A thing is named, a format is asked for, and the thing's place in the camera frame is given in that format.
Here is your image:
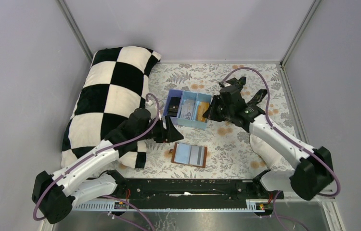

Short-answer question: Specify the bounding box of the blue three-compartment organizer box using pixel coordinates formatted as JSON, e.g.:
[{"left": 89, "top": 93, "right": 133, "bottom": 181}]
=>
[{"left": 163, "top": 89, "right": 212, "bottom": 129}]

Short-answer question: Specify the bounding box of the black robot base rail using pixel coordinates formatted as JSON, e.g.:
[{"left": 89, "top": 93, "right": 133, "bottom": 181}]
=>
[{"left": 110, "top": 178, "right": 284, "bottom": 209}]

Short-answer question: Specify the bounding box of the white crumpled cloth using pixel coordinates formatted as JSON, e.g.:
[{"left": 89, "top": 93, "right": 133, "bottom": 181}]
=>
[{"left": 249, "top": 134, "right": 283, "bottom": 168}]

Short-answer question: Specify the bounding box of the brown leather card holder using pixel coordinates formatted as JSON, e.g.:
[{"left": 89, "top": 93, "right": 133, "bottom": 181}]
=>
[{"left": 171, "top": 142, "right": 208, "bottom": 168}]

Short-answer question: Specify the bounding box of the pale grey credit card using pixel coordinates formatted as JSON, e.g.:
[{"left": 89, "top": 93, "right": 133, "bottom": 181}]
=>
[{"left": 180, "top": 99, "right": 195, "bottom": 120}]

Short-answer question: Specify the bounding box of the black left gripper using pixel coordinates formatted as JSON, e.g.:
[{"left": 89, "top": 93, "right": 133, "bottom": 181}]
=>
[{"left": 136, "top": 115, "right": 184, "bottom": 143}]

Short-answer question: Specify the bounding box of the dark floral patterned necktie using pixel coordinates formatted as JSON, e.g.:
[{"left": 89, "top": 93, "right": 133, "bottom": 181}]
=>
[{"left": 223, "top": 76, "right": 268, "bottom": 106}]

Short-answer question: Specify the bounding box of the light blue card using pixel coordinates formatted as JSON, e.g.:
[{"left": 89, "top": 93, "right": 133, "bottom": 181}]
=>
[{"left": 174, "top": 143, "right": 191, "bottom": 165}]

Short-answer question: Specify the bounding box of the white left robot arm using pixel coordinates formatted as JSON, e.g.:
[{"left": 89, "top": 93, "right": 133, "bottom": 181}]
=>
[{"left": 32, "top": 108, "right": 184, "bottom": 224}]

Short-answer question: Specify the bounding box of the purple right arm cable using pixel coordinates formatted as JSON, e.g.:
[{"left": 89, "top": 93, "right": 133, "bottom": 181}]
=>
[{"left": 219, "top": 67, "right": 341, "bottom": 198}]

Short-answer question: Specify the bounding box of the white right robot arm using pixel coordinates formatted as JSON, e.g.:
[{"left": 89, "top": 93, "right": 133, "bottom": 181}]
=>
[{"left": 203, "top": 86, "right": 340, "bottom": 201}]

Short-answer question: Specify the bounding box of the black and white checkered pillow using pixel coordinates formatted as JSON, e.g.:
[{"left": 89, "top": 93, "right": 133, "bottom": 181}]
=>
[{"left": 61, "top": 46, "right": 161, "bottom": 167}]

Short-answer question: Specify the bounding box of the floral patterned table mat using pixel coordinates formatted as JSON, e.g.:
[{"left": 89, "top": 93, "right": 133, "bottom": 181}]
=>
[{"left": 85, "top": 63, "right": 300, "bottom": 180}]

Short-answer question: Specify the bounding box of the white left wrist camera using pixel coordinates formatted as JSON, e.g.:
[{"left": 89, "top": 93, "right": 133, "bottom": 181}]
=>
[{"left": 145, "top": 100, "right": 158, "bottom": 118}]

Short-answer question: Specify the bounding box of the black item in box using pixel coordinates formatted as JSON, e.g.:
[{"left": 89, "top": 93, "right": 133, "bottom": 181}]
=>
[{"left": 167, "top": 97, "right": 181, "bottom": 117}]

